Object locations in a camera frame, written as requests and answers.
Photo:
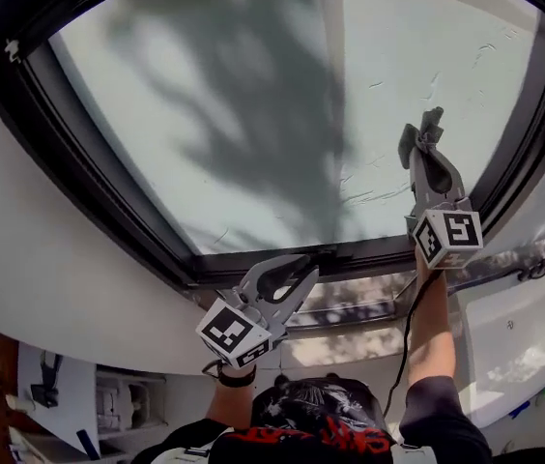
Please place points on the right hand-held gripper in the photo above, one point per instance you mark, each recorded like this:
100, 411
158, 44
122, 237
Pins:
451, 235

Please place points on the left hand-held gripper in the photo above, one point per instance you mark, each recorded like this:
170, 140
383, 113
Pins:
234, 334

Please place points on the grey cloth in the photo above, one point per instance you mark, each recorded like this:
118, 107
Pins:
420, 136

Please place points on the frosted window glass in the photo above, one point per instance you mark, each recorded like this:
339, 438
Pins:
205, 114

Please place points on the person's left forearm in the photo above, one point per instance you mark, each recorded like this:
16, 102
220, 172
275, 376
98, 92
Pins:
229, 404

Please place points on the person's right forearm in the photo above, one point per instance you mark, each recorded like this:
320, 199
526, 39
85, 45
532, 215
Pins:
429, 336

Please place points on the glossy stone window sill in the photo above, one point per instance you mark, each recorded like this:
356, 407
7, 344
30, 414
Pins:
340, 307

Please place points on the person's left black shoe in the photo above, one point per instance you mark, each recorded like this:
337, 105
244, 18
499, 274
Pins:
282, 380

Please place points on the black wristband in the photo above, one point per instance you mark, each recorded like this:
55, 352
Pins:
236, 377

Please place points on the black red printed t-shirt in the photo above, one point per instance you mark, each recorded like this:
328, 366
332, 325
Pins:
321, 414

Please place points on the white shelf unit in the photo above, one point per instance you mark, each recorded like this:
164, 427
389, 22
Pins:
130, 404

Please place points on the white bathtub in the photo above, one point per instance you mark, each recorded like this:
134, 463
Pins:
519, 356

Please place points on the white chest harness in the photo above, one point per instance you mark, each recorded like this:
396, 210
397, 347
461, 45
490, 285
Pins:
412, 454

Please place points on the black-framed window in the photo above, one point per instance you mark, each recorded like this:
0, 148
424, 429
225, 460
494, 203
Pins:
94, 162

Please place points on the white side table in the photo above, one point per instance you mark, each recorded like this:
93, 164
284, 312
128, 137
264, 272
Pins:
69, 394

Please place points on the small blue plastic item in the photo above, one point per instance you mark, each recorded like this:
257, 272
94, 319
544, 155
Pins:
519, 410

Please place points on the dark blue slim case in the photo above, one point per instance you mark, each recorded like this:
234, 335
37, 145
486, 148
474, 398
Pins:
89, 445

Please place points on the black phone holder stand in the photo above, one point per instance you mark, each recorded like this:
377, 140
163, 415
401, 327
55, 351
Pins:
46, 385

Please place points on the white paper cup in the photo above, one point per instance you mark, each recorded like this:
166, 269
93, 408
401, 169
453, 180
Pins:
17, 403

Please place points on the white plastic frame bracket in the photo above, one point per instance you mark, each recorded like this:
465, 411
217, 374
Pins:
12, 51

